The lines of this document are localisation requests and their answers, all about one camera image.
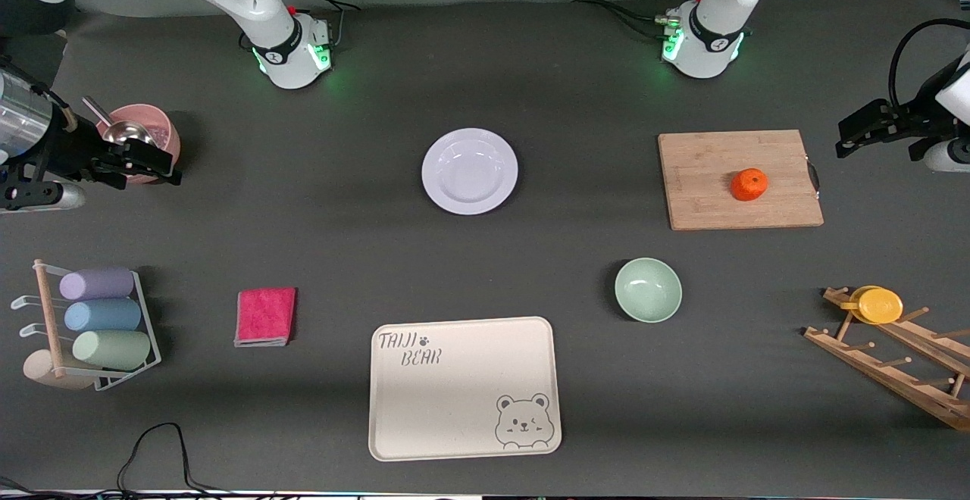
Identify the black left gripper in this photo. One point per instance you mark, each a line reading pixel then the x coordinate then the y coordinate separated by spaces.
pixel 906 124

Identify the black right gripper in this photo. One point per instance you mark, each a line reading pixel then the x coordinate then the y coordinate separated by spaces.
pixel 70 156

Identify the orange fruit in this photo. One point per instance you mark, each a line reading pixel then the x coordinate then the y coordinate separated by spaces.
pixel 749 185

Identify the white round plate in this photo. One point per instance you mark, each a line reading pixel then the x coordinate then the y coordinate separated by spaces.
pixel 470 172

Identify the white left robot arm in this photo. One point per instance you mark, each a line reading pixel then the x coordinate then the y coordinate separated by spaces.
pixel 720 0

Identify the pink bowl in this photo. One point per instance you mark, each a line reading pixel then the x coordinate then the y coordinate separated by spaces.
pixel 168 132

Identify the metal scoop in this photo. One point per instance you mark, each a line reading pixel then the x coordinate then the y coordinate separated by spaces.
pixel 125 132

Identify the purple cup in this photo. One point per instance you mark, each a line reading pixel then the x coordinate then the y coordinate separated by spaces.
pixel 95 284

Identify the blue cup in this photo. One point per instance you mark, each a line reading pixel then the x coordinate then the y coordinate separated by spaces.
pixel 102 315

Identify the wooden cutting board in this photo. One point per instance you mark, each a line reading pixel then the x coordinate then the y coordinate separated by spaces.
pixel 705 182

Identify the yellow cup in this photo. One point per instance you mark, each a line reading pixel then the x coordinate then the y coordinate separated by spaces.
pixel 879 305

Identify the green cup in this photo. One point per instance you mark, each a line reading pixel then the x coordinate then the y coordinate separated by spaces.
pixel 110 349

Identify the pink folded cloth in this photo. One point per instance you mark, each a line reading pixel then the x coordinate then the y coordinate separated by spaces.
pixel 265 317

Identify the beige cup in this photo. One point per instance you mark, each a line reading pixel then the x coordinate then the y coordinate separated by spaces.
pixel 42 371

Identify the wooden peg drying rack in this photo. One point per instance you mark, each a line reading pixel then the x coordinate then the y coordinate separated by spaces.
pixel 871 370

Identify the pale green bowl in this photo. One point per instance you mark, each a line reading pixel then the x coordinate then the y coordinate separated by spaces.
pixel 648 290

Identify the cream bear print tray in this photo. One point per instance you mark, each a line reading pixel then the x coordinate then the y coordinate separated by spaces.
pixel 455 401

